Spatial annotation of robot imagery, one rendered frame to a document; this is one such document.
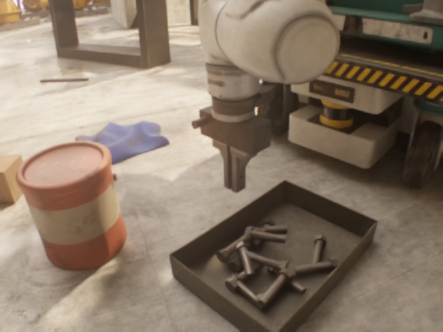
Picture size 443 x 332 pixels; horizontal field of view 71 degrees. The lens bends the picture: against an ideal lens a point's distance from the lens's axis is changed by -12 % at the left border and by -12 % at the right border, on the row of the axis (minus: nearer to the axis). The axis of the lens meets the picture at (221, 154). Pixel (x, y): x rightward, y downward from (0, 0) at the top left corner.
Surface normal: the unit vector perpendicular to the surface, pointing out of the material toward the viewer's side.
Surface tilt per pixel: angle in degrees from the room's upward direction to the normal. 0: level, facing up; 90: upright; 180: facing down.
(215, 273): 0
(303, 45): 99
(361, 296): 0
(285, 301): 0
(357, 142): 90
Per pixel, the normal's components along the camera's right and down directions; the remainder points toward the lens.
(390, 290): -0.04, -0.88
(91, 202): 0.75, 0.29
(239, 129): -0.71, 0.35
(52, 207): 0.06, 0.47
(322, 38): 0.27, 0.58
